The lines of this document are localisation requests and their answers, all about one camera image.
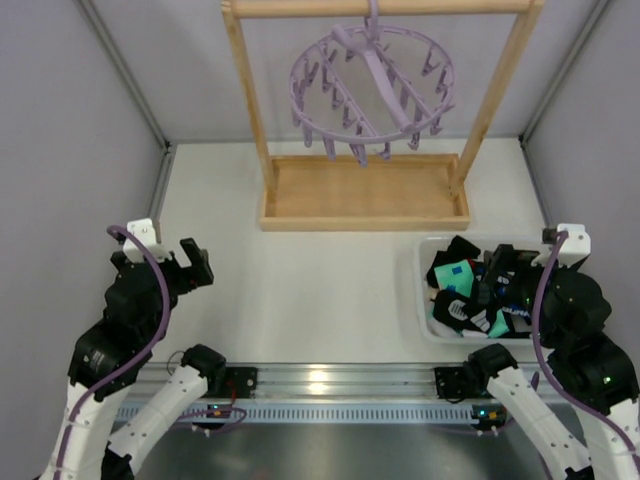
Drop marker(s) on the mint green white sock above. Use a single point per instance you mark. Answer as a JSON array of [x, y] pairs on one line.
[[457, 277]]

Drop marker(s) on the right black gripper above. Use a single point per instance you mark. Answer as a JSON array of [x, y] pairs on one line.
[[513, 279]]

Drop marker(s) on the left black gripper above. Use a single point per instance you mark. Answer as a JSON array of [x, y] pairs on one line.
[[186, 273]]

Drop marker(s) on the black sock blue accents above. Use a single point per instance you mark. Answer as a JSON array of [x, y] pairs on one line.
[[458, 249]]

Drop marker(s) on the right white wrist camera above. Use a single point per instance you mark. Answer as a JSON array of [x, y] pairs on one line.
[[575, 248]]

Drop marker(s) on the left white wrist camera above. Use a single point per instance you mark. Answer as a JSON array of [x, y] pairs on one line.
[[147, 232]]

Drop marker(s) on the black sock grey patch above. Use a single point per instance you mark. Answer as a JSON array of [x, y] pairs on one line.
[[459, 313]]

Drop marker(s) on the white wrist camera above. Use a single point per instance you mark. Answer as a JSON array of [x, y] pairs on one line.
[[575, 248], [147, 232]]

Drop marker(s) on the purple round clip hanger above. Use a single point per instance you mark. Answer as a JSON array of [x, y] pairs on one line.
[[370, 85]]

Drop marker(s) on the wooden hanger rack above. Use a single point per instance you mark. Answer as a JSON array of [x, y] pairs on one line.
[[411, 190]]

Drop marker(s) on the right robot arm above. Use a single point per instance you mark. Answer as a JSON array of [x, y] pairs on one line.
[[580, 362]]

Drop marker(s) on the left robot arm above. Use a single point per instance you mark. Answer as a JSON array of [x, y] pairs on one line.
[[107, 360]]

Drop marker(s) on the white plastic basket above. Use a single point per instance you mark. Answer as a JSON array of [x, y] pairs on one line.
[[424, 253]]

